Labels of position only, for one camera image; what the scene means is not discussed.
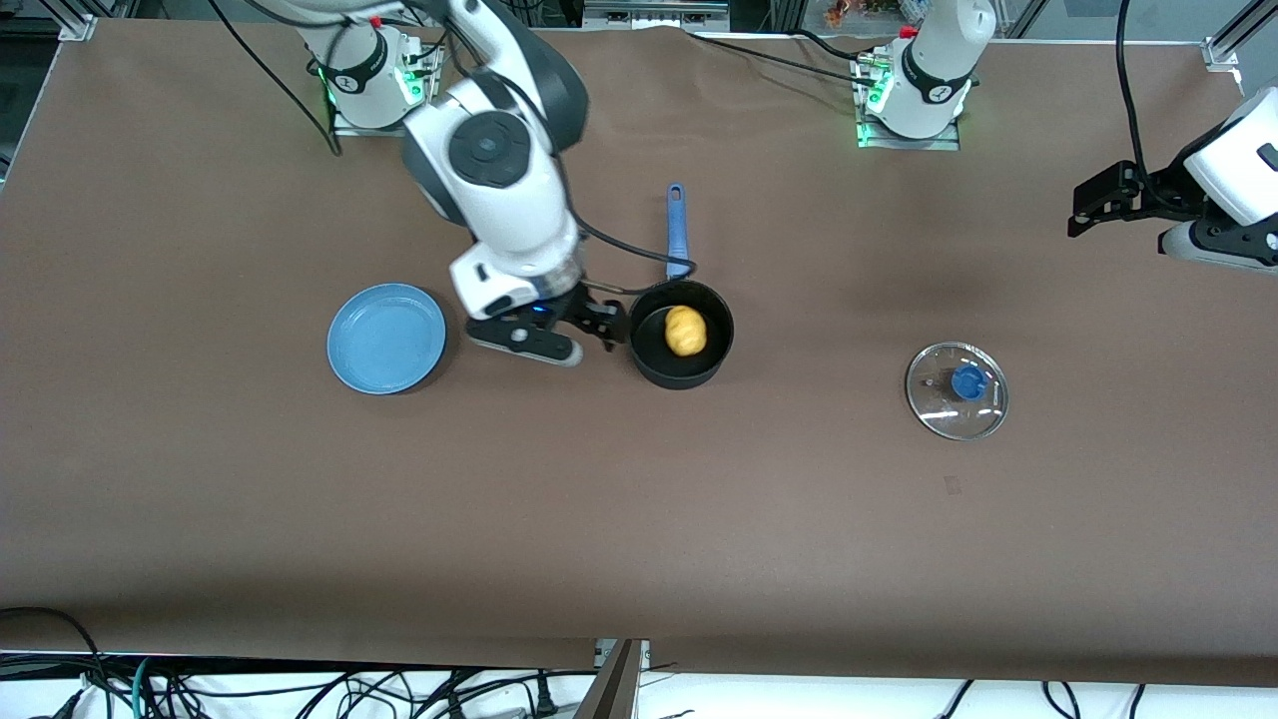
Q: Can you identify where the yellow potato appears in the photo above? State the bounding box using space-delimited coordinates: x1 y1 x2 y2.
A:
664 306 708 358

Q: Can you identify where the glass lid with blue knob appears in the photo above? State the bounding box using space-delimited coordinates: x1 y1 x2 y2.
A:
905 342 1009 442

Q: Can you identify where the brown table cloth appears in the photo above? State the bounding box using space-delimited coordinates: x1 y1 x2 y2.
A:
0 18 1278 687

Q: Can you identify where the blue round plate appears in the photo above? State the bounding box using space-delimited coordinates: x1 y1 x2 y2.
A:
326 283 447 395

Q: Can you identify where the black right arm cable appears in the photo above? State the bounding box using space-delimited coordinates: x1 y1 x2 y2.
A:
210 0 700 297

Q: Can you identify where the black pot with blue handle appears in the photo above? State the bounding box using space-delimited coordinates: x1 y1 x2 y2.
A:
627 182 736 390

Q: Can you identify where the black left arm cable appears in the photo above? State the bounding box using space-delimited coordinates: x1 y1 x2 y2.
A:
1116 0 1181 201

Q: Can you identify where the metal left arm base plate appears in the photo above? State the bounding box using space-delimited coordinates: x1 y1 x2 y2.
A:
855 55 961 152

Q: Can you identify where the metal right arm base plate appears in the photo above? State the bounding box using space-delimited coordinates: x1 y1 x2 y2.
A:
329 40 437 138

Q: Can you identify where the black cable to arm base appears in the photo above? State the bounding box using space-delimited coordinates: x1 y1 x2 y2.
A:
689 28 880 89

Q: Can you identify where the black looped floor cable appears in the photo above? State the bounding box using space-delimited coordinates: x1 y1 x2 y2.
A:
0 606 111 719

